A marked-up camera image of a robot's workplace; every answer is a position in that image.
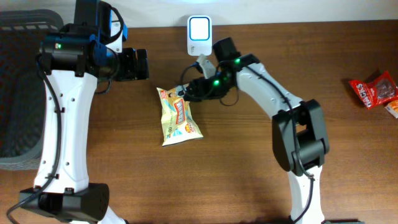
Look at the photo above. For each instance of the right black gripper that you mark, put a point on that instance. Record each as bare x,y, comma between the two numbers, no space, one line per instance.
203,94

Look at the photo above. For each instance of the yellow chips bag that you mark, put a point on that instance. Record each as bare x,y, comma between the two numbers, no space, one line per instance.
176,120

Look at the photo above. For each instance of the red Hacks candy bag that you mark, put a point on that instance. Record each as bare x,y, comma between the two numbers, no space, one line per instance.
381,90

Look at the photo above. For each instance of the orange tissue pack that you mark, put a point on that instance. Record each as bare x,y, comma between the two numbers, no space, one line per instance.
392,108

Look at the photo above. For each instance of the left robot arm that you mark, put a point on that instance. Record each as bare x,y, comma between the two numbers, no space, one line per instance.
71,63

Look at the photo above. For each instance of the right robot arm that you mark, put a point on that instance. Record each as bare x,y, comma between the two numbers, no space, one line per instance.
299,137

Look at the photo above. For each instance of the white barcode scanner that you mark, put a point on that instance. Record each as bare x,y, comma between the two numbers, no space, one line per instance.
199,35

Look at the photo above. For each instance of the grey plastic mesh basket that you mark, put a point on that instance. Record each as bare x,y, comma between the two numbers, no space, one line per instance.
22,91

